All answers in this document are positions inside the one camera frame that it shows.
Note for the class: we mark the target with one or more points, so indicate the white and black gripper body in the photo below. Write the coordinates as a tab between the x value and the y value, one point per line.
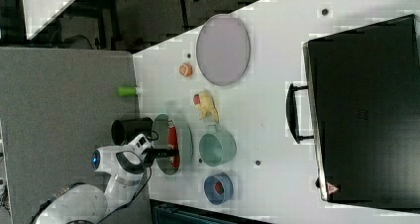
142	151

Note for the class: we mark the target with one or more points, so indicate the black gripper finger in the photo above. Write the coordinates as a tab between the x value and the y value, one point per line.
167	150
164	156

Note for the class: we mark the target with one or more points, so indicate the red ketchup bottle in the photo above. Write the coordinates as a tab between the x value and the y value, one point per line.
172	141

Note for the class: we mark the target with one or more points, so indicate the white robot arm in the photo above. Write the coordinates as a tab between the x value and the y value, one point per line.
82	203

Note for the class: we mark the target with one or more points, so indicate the black cylindrical cup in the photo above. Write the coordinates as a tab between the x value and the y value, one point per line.
124	131

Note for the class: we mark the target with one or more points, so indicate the green mug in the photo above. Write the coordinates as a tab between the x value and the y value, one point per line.
217	146

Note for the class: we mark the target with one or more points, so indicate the green marker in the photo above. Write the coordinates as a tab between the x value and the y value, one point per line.
129	91

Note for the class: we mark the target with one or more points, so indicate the yellow plush toy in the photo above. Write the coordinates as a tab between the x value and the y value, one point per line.
204	103

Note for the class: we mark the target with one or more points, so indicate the blue bowl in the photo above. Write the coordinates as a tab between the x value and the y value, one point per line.
209	188

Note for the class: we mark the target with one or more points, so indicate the red toy in bowl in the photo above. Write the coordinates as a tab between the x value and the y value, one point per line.
219	187

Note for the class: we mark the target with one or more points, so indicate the small orange toy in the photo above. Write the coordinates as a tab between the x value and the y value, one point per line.
186	69

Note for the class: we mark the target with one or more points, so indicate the round grey plate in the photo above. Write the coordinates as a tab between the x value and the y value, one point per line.
223	50

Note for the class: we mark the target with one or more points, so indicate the black toaster oven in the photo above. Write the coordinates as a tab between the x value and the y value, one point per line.
363	92

